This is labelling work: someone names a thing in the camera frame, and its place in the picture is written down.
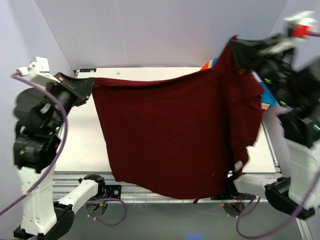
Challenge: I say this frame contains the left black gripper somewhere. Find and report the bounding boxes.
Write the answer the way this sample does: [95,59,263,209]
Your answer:
[46,70,96,132]

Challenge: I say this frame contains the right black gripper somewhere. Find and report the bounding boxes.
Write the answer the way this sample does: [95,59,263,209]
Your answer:
[225,30,295,105]

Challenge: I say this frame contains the dark red t shirt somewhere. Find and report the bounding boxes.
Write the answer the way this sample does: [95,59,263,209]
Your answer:
[92,46,264,202]

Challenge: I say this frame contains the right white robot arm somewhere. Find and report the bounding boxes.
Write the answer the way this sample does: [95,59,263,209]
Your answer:
[225,34,320,220]

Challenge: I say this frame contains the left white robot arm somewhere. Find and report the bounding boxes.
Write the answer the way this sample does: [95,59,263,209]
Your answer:
[13,73,106,240]

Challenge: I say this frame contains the blue label sticker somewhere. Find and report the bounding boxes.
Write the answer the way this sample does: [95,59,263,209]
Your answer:
[79,68,97,73]

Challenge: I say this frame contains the orange t shirt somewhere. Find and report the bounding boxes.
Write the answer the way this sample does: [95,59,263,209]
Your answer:
[200,58,218,71]

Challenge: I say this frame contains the blue t shirt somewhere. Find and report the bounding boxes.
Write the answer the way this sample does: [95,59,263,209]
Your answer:
[252,72,276,112]

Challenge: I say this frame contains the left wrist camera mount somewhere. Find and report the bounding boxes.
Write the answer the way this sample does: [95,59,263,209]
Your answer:
[16,56,61,87]

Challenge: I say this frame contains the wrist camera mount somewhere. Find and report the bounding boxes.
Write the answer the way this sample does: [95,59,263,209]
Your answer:
[16,56,61,87]
[259,10,318,55]

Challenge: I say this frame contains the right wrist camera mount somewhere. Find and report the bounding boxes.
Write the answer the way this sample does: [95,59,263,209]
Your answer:
[259,10,318,55]

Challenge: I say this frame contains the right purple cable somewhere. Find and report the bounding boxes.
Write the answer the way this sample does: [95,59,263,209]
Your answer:
[236,29,320,238]

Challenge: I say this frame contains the aluminium frame rails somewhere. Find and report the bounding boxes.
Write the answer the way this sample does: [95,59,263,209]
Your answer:
[31,171,301,205]

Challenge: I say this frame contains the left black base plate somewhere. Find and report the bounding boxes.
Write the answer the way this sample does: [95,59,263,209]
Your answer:
[105,184,122,199]

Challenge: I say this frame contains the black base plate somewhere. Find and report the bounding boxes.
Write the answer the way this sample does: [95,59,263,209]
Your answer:
[210,193,253,201]
[105,184,122,199]

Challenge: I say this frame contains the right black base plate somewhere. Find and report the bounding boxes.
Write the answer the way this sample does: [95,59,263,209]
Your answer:
[210,193,253,201]

